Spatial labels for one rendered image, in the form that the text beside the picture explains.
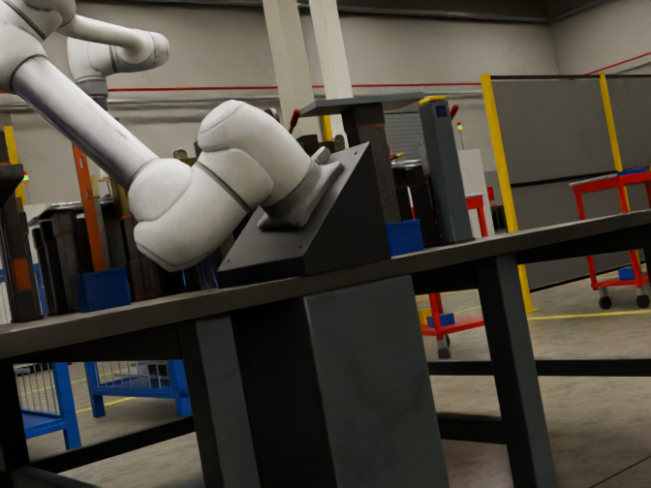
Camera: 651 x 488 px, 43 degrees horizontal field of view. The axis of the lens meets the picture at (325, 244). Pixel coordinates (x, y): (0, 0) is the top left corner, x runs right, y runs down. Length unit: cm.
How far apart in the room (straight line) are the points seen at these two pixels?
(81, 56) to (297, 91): 764
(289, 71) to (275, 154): 838
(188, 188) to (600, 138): 674
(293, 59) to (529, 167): 389
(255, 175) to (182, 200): 16
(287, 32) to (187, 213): 861
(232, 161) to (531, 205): 567
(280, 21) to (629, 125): 422
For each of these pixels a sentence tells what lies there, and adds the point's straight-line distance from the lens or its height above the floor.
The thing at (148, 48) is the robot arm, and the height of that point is 141.
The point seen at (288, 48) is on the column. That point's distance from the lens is 1019.
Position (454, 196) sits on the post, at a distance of 258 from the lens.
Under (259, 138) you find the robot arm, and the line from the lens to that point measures 172.
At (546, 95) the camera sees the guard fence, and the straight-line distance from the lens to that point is 770.
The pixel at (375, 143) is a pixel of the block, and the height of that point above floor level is 103.
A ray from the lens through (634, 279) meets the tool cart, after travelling 617.
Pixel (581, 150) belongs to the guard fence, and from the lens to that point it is 794.
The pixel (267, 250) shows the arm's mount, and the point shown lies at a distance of 179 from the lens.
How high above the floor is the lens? 72
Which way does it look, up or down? 1 degrees up
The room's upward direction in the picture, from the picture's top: 10 degrees counter-clockwise
